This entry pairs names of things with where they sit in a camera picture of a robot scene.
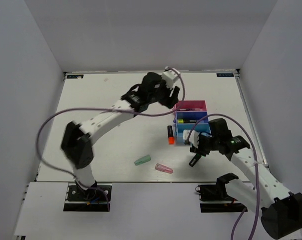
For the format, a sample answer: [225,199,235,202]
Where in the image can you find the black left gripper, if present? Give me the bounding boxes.
[148,78,180,110]

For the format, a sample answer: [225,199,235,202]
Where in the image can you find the purple ink refill pen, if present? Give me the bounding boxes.
[177,108,202,111]

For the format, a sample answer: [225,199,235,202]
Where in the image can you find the yellow cap black highlighter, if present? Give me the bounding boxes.
[176,119,205,124]

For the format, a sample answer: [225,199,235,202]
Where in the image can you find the green cap black highlighter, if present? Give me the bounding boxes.
[189,154,202,167]

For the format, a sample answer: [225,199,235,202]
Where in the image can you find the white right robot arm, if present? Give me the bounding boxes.
[183,115,302,240]

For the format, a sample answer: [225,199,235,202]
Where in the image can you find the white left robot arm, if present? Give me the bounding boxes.
[61,67,180,200]

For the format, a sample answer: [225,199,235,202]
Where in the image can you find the pink plastic bin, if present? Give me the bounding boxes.
[173,100,207,112]

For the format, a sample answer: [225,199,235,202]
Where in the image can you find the light blue plastic bin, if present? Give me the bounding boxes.
[174,120,211,145]

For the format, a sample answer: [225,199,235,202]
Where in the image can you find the purple-blue plastic bin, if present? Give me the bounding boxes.
[173,111,208,124]

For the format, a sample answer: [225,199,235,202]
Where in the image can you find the orange cap black highlighter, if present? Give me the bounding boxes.
[167,125,175,145]

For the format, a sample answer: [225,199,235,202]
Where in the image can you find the right corner label sticker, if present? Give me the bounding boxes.
[216,72,234,78]

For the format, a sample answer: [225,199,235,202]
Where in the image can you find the corner label sticker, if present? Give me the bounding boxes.
[216,72,234,78]
[66,74,84,79]

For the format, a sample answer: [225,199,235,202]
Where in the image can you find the pink translucent eraser case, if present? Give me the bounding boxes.
[155,163,173,174]

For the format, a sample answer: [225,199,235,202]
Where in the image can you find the left corner label sticker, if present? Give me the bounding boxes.
[66,74,84,79]

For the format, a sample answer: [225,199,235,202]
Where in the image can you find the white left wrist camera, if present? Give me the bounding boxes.
[161,66,180,89]

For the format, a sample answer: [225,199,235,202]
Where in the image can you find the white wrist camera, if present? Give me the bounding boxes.
[183,130,200,148]
[161,66,180,89]

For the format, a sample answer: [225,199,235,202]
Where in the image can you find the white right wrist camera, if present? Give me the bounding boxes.
[183,130,200,148]

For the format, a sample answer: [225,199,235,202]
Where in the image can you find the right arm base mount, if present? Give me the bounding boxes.
[195,184,247,213]

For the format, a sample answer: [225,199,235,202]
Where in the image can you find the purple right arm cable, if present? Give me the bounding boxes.
[187,113,260,240]

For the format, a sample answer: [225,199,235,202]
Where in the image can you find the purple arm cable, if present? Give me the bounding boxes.
[187,113,260,240]
[36,66,186,212]

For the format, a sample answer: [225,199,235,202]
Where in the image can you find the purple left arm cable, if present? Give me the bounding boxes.
[36,66,186,212]

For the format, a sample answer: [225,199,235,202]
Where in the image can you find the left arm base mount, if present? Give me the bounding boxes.
[63,184,112,213]

